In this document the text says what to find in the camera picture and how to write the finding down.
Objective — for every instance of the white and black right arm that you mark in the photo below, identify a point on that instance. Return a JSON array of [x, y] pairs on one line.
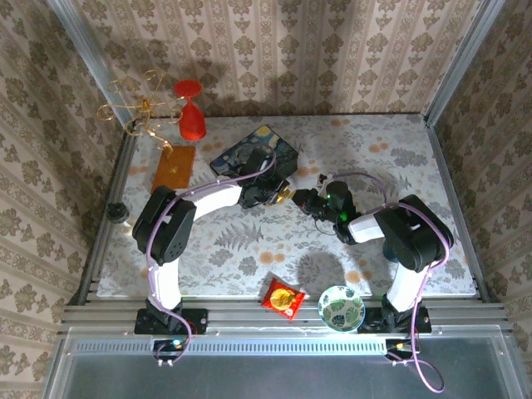
[[401, 287]]

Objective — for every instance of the red wine glass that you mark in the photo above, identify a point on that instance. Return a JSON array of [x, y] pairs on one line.
[[192, 122]]

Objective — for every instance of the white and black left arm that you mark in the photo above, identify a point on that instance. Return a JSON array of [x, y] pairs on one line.
[[166, 287]]

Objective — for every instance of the dark box with starry painting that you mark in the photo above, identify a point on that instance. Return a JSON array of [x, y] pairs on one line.
[[274, 145]]

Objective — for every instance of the black knob on frame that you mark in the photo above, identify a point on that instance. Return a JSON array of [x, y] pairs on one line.
[[116, 211]]

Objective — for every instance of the small black connector board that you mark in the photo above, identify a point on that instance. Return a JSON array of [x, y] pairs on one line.
[[170, 347], [401, 347]]

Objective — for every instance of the red snack packet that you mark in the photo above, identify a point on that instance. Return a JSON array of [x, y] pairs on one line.
[[282, 299]]

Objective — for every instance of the aluminium extrusion frame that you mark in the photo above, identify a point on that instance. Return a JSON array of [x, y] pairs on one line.
[[249, 309]]

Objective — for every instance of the green leaf pattern bowl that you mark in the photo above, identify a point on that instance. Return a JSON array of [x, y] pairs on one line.
[[341, 309]]

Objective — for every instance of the floral patterned tablecloth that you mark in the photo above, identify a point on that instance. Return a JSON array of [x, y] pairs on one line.
[[291, 249]]

